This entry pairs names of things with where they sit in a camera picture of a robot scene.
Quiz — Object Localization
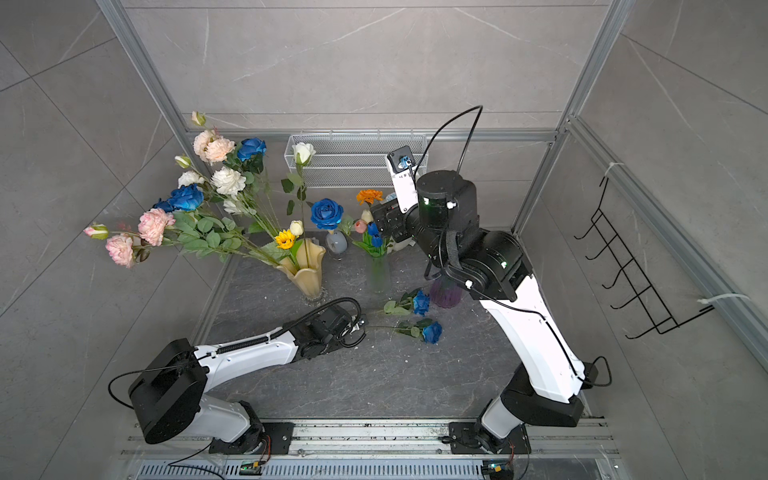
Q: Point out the orange carnation small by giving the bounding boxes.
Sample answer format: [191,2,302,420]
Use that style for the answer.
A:
[356,189,384,205]

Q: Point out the blue rose top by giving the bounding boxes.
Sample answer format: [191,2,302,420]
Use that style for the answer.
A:
[237,137,267,162]

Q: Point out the yellow wavy glass vase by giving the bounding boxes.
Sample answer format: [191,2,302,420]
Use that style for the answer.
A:
[277,239,326,302]

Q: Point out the black corrugated cable conduit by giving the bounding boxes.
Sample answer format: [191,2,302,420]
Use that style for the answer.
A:
[209,296,364,355]

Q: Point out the pink rose bud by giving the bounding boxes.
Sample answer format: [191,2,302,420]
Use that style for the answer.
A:
[83,224,110,240]

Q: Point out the black wire hook rack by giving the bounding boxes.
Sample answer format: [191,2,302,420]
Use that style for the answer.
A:
[574,177,715,340]

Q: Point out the blue rose upper left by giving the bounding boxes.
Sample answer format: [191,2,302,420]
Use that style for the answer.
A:
[153,183,204,213]

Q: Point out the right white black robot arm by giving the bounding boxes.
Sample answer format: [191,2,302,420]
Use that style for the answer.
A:
[372,170,599,453]

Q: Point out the pink rose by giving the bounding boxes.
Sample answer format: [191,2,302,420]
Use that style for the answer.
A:
[105,233,135,268]
[138,208,176,247]

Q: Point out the pink rose lower left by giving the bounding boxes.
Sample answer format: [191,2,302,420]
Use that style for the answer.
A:
[105,233,135,268]

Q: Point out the white rose centre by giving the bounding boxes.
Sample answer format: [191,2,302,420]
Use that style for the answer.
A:
[210,167,246,196]

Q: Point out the pink rose middle left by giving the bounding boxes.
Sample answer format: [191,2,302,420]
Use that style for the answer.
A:
[138,208,176,247]

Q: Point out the purple glass vase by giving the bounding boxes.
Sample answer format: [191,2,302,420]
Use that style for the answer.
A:
[429,277,463,309]

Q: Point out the white rose tall stem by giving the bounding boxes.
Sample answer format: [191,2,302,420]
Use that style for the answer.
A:
[292,142,316,167]

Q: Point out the clear green glass vase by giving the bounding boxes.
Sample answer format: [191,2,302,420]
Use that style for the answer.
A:
[366,256,391,294]

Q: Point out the small white rose left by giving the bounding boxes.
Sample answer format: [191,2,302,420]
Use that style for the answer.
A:
[177,170,206,189]

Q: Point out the small yellow sunflower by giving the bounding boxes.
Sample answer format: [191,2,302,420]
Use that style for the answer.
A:
[274,230,296,250]

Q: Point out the small grey round vase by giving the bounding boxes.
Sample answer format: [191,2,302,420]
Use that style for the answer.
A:
[326,230,348,255]

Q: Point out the peach rose pair top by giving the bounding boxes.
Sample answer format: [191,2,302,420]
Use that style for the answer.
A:
[192,130,235,164]

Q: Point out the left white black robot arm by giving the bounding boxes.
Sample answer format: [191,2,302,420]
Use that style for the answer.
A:
[128,297,365,455]

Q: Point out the metal base rail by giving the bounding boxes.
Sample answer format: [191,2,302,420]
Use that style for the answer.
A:
[108,418,629,479]

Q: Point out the blue rose picked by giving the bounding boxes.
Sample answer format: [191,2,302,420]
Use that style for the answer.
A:
[369,318,443,344]
[383,289,430,316]

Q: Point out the blue rose in grey vase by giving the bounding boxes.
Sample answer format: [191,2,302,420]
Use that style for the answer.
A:
[311,198,344,231]

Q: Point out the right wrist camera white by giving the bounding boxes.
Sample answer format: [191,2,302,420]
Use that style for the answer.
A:
[386,146,418,213]

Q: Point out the cream tulip bud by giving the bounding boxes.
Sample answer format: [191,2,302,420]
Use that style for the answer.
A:
[289,220,304,237]

